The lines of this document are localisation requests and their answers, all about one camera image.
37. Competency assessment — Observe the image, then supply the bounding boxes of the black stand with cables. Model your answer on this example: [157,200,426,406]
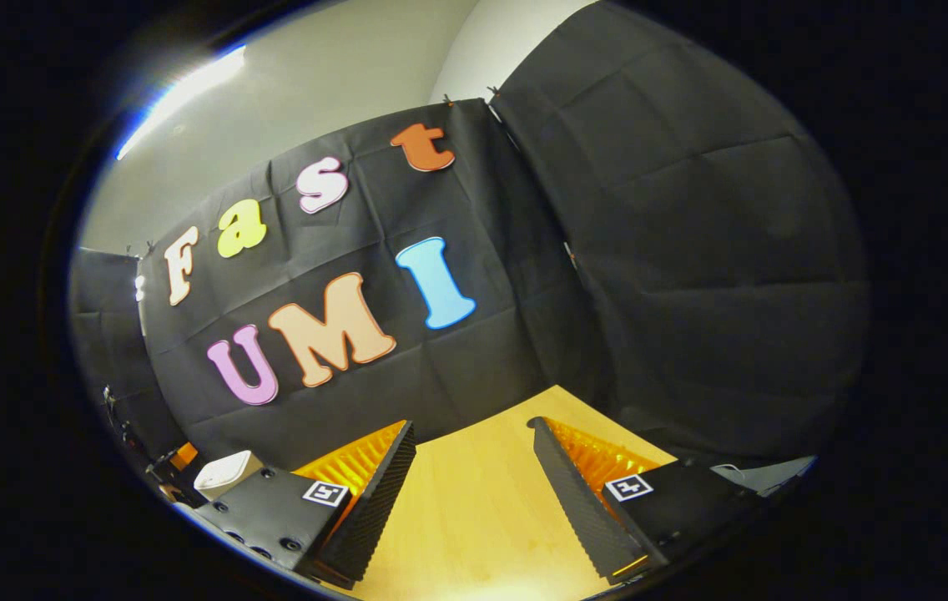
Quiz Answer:
[103,386,149,464]

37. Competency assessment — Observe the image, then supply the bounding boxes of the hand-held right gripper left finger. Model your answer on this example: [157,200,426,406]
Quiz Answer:
[190,419,418,591]

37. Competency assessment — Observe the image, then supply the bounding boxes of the wooden desktop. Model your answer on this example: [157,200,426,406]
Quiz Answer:
[295,384,679,601]

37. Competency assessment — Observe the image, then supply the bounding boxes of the black backdrop cloth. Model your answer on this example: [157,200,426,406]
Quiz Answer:
[69,0,871,468]

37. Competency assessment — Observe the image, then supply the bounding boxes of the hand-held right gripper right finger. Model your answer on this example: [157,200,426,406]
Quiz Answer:
[527,415,763,585]

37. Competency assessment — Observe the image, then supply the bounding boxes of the white desktop garbage bin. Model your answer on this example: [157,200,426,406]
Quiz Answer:
[194,451,265,503]

